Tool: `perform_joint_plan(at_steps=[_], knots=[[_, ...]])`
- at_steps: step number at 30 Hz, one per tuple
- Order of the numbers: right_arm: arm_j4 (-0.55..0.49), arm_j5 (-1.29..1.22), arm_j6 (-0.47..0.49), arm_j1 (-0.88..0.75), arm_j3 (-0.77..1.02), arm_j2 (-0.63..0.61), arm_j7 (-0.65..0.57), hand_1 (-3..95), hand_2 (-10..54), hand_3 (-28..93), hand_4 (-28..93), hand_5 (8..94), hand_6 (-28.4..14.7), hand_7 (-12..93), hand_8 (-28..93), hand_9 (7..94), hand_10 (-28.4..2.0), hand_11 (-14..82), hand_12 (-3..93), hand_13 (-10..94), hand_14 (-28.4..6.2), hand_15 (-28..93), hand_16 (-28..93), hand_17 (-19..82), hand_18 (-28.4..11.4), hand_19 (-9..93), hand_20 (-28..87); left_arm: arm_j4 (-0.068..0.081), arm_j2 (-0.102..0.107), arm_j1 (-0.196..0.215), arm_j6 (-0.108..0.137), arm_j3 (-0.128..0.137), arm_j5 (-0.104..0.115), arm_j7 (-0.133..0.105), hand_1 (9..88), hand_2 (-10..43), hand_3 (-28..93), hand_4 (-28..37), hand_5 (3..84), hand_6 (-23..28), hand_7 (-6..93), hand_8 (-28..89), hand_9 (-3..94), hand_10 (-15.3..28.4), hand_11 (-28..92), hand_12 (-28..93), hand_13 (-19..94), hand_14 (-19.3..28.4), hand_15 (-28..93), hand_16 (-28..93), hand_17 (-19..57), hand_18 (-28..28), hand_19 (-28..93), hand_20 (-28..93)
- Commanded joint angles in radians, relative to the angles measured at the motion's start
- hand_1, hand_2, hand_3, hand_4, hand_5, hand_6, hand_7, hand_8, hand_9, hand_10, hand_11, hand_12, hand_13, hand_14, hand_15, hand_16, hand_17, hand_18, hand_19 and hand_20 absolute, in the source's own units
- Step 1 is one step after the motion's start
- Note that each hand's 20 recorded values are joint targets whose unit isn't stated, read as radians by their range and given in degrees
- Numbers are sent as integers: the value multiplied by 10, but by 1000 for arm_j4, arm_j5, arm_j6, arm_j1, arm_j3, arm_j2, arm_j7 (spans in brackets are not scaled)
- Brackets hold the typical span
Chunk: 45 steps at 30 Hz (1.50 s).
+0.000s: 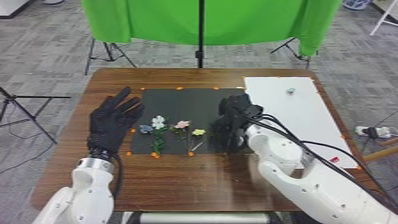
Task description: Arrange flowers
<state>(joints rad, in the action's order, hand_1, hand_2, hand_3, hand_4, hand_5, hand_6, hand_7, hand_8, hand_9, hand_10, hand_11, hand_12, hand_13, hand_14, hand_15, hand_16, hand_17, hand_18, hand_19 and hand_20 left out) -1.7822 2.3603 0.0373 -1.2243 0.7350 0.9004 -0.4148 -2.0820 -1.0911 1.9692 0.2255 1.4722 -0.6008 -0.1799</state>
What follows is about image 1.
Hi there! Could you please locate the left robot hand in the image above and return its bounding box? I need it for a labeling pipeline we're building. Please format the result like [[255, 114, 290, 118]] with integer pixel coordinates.
[[86, 86, 148, 153]]

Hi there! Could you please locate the white flower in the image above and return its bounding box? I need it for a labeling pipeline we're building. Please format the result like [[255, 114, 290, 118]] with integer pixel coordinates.
[[150, 115, 171, 156]]

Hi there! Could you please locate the black stand pole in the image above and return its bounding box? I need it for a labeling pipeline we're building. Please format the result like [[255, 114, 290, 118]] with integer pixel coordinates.
[[196, 0, 209, 69]]

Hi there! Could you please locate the yellow flower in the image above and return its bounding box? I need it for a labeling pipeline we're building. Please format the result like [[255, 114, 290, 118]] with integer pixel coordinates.
[[189, 128, 210, 152]]

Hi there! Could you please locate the pink flower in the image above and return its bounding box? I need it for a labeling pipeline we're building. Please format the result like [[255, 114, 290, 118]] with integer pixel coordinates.
[[171, 119, 196, 153]]

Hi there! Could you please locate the pale grey bar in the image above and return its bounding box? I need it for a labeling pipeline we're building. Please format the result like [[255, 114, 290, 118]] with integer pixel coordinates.
[[127, 211, 281, 224]]

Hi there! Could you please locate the black tripod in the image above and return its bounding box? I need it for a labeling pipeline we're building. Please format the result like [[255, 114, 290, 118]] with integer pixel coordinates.
[[0, 86, 74, 145]]

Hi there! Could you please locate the black backdrop stand leg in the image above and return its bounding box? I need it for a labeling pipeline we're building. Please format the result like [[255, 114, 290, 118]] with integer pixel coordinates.
[[84, 37, 139, 76], [269, 36, 313, 70]]

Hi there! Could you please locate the white sheet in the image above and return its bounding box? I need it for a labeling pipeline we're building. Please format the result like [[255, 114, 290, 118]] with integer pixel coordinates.
[[242, 76, 361, 170]]

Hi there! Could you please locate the dark mat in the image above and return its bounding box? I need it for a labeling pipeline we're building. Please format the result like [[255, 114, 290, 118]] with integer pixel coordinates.
[[129, 87, 250, 156]]

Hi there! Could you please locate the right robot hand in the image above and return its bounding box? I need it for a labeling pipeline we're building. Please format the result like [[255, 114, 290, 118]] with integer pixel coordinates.
[[210, 93, 266, 153]]

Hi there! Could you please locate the blue flower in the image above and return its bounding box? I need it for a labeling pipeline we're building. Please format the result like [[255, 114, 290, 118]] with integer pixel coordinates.
[[139, 124, 159, 135]]

